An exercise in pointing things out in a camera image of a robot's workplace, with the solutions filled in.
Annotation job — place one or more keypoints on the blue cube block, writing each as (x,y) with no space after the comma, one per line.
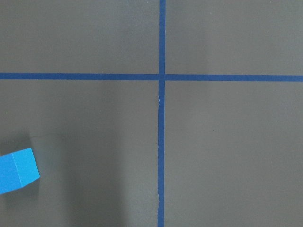
(17,170)

